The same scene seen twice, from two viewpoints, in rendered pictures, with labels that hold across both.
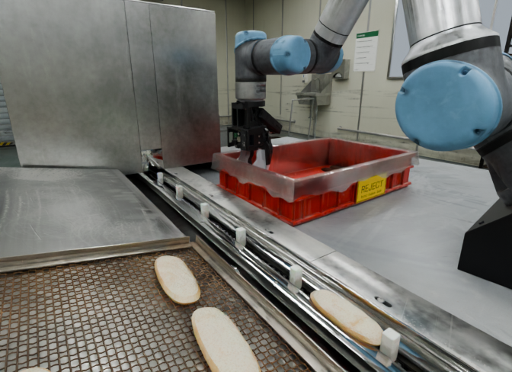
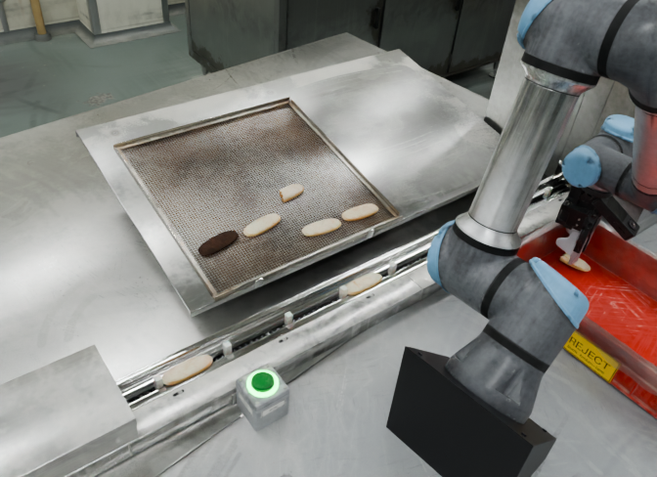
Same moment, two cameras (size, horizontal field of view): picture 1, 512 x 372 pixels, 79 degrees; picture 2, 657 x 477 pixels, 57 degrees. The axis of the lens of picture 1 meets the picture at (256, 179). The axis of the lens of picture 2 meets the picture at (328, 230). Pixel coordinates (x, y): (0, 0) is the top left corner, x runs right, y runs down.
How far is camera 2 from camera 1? 1.25 m
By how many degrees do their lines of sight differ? 75
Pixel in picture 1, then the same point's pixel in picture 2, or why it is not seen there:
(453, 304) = (395, 353)
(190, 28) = not seen: outside the picture
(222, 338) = (321, 225)
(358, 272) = (397, 293)
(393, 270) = (430, 335)
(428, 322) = (355, 308)
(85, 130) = not seen: hidden behind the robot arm
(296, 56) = (570, 170)
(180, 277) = (355, 211)
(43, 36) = not seen: hidden behind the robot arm
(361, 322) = (354, 284)
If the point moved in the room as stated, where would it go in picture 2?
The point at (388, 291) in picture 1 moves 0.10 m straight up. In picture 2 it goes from (379, 301) to (385, 266)
